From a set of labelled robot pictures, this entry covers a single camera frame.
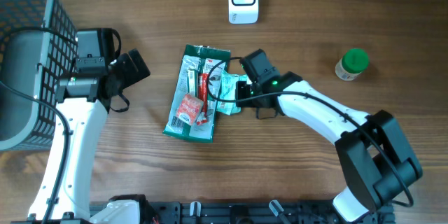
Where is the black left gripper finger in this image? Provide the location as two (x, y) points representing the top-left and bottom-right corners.
(111, 53), (139, 88)
(128, 49), (151, 81)

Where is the mint flushable wipes pack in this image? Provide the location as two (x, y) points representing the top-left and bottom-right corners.
(217, 71), (248, 116)

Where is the red stick sachet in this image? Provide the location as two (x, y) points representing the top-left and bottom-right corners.
(196, 73), (208, 125)

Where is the green narrow box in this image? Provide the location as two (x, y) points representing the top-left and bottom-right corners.
(187, 69), (198, 97)

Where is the green 3M cleaner package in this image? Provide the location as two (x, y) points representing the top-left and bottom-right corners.
(163, 45), (231, 143)

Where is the orange tissue packet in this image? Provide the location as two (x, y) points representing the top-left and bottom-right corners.
(176, 94), (204, 125)

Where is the green lid jar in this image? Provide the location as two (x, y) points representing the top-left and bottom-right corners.
(335, 48), (370, 81)

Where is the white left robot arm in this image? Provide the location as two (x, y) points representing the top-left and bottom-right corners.
(26, 49), (151, 223)

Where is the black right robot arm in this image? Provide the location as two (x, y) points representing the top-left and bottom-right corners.
(236, 72), (423, 222)

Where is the grey mesh shopping basket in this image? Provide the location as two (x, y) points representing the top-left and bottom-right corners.
(1, 0), (78, 151)

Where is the black right camera cable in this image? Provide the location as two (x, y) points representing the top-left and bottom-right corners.
(205, 55), (414, 208)

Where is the black camera cable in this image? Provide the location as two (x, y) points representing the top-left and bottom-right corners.
(205, 55), (414, 208)
(0, 26), (80, 224)

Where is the black left camera cable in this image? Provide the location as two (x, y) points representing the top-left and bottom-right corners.
(0, 26), (80, 224)

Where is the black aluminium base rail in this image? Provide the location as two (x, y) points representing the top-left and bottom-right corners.
(89, 199), (396, 224)

